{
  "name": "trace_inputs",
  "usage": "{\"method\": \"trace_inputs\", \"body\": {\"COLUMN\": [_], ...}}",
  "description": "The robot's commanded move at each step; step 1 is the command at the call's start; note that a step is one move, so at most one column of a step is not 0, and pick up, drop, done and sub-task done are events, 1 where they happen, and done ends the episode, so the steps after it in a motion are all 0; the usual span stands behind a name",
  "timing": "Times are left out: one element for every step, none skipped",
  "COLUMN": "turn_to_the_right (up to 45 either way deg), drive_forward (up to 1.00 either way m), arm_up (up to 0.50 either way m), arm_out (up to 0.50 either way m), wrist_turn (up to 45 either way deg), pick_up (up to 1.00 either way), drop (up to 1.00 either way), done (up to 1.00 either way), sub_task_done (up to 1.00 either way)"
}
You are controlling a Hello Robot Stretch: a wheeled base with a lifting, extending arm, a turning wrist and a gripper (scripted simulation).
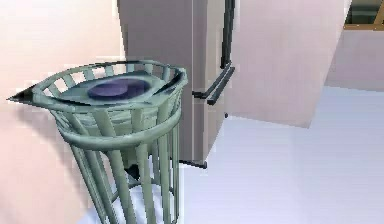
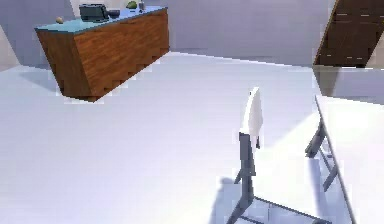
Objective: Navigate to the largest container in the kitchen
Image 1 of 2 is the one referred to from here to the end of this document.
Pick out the grey fridge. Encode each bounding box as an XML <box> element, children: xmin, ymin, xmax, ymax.
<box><xmin>116</xmin><ymin>0</ymin><xmax>236</xmax><ymax>170</ymax></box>

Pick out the green slatted waste bin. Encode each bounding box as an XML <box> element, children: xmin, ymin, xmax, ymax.
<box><xmin>6</xmin><ymin>59</ymin><xmax>189</xmax><ymax>224</ymax></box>

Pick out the wooden framed window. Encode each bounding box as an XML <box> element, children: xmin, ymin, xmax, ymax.
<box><xmin>343</xmin><ymin>0</ymin><xmax>384</xmax><ymax>32</ymax></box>

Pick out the black horizontal fridge handle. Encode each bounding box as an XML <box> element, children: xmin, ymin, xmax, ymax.
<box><xmin>191</xmin><ymin>61</ymin><xmax>236</xmax><ymax>107</ymax></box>

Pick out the black vertical fridge handle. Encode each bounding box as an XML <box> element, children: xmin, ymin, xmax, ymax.
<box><xmin>219</xmin><ymin>0</ymin><xmax>236</xmax><ymax>70</ymax></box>

